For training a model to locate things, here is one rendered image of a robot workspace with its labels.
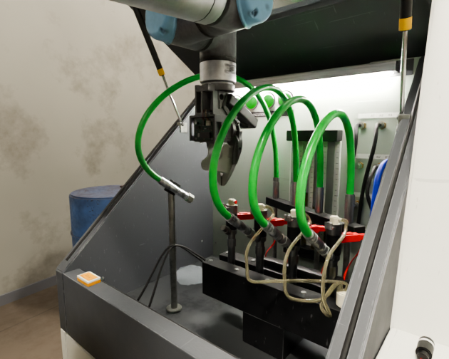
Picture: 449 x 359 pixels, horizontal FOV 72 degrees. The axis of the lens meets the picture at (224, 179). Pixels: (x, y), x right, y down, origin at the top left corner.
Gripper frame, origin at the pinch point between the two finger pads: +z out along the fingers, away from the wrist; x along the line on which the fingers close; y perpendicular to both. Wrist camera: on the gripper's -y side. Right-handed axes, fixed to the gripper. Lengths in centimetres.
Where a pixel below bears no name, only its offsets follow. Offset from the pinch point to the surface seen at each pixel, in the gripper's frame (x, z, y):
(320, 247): 24.6, 8.5, 5.0
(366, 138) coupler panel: 21.1, -9.0, -30.3
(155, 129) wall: -242, -15, -171
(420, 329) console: 39.1, 18.9, 1.1
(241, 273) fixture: 5.9, 19.9, 1.1
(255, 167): 16.4, -4.7, 12.2
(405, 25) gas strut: 32.0, -27.7, -8.2
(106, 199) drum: -149, 33, -55
